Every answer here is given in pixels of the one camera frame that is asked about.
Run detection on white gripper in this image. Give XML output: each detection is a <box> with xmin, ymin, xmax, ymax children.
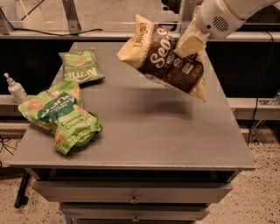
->
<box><xmin>174</xmin><ymin>0</ymin><xmax>245</xmax><ymax>58</ymax></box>

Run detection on brown SeaSalt chip bag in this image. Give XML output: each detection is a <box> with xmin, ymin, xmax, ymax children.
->
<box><xmin>117</xmin><ymin>15</ymin><xmax>207</xmax><ymax>101</ymax></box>

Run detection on green coconut crunch rice chip bag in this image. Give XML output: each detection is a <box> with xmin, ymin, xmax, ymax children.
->
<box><xmin>18</xmin><ymin>80</ymin><xmax>102</xmax><ymax>155</ymax></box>

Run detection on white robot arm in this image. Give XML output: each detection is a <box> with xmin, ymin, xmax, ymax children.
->
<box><xmin>173</xmin><ymin>0</ymin><xmax>279</xmax><ymax>58</ymax></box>

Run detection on green Kettle chip bag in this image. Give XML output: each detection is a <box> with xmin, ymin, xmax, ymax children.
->
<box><xmin>59</xmin><ymin>49</ymin><xmax>105</xmax><ymax>84</ymax></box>

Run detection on grey drawer cabinet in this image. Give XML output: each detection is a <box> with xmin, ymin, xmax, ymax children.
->
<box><xmin>10</xmin><ymin>42</ymin><xmax>255</xmax><ymax>224</ymax></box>

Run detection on white pump bottle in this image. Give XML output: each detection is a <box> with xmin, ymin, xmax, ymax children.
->
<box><xmin>4</xmin><ymin>73</ymin><xmax>27</xmax><ymax>104</ymax></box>

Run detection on lower drawer with knob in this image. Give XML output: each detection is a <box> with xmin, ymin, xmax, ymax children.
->
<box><xmin>59</xmin><ymin>203</ymin><xmax>209</xmax><ymax>221</ymax></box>

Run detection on drawer with knob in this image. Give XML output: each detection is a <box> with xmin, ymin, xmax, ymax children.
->
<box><xmin>59</xmin><ymin>203</ymin><xmax>209</xmax><ymax>221</ymax></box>
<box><xmin>32</xmin><ymin>181</ymin><xmax>232</xmax><ymax>204</ymax></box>

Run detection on upper drawer with knob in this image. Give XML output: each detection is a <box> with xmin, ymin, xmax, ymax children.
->
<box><xmin>32</xmin><ymin>181</ymin><xmax>232</xmax><ymax>204</ymax></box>

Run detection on black table leg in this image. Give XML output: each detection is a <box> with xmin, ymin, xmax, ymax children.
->
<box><xmin>14</xmin><ymin>171</ymin><xmax>31</xmax><ymax>208</ymax></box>

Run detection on grey metal bracket right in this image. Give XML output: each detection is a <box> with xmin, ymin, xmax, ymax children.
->
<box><xmin>178</xmin><ymin>0</ymin><xmax>196</xmax><ymax>33</ymax></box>

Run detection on grey metal bracket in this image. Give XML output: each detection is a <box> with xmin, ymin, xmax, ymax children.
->
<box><xmin>178</xmin><ymin>0</ymin><xmax>196</xmax><ymax>33</ymax></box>
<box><xmin>62</xmin><ymin>0</ymin><xmax>81</xmax><ymax>35</ymax></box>

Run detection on black hanging cable right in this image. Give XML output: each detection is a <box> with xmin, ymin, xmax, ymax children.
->
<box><xmin>247</xmin><ymin>30</ymin><xmax>276</xmax><ymax>147</ymax></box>

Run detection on grey metal bracket left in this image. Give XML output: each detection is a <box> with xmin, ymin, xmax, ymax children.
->
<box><xmin>62</xmin><ymin>0</ymin><xmax>81</xmax><ymax>35</ymax></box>

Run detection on black cable on shelf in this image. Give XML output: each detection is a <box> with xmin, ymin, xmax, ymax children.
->
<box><xmin>8</xmin><ymin>27</ymin><xmax>103</xmax><ymax>37</ymax></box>

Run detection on black cables on floor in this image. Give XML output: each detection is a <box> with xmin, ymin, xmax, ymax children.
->
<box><xmin>0</xmin><ymin>135</ymin><xmax>21</xmax><ymax>169</ymax></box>

